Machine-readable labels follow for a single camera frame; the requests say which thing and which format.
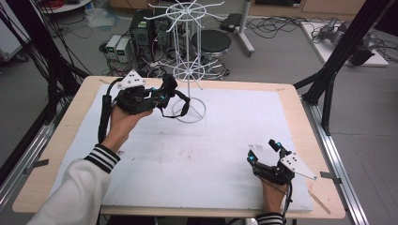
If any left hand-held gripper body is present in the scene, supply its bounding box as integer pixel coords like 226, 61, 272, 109
113, 68, 158, 115

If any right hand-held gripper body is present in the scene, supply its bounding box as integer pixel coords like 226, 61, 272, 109
251, 151, 318, 187

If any black bow tie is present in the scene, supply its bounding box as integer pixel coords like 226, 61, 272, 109
155, 73, 191, 119

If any white wire display rack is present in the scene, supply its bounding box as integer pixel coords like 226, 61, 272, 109
144, 0, 227, 125

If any person's right hand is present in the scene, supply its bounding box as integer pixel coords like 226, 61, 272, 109
260, 178, 289, 215

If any person's left hand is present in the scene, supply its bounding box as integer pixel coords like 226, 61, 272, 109
104, 104, 155, 153

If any white bench power supply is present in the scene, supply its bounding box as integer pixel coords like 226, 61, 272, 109
105, 34, 122, 61
115, 37, 134, 65

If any grey metal clip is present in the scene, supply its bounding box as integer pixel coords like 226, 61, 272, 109
23, 158, 51, 175
319, 171, 343, 185

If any thin wooden stick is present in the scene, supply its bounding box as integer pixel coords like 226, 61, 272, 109
307, 188, 332, 216

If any black computer tower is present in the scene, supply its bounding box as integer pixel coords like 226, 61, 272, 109
129, 8, 158, 63

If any white foam mat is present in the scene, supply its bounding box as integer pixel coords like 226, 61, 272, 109
50, 83, 314, 214

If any clear plastic bag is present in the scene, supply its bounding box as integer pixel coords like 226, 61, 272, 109
84, 7, 120, 31

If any black round stool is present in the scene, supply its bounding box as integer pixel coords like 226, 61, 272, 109
191, 29, 233, 81

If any round white table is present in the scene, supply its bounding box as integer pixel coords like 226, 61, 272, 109
38, 0, 94, 15

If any black flat box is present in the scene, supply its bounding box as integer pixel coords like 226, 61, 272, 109
219, 12, 244, 34

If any white metal stand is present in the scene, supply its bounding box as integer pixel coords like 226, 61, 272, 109
234, 0, 256, 58

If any white floor platform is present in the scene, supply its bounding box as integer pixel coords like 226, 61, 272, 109
299, 21, 390, 68

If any white cabinet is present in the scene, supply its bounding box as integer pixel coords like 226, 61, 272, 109
0, 8, 31, 62

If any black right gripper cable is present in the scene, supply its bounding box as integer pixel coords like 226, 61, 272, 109
283, 182, 294, 224

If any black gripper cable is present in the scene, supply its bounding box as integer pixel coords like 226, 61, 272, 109
97, 77, 124, 144
283, 182, 294, 224

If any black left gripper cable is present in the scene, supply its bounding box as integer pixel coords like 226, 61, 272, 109
97, 77, 124, 144

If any aluminium rail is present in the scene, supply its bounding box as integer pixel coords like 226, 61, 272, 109
300, 96, 371, 225
0, 102, 69, 211

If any black metal frame strut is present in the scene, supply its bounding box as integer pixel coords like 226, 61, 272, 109
0, 0, 92, 187
293, 0, 398, 137

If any black floor cable bundle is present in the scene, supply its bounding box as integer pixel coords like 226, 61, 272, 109
246, 15, 315, 40

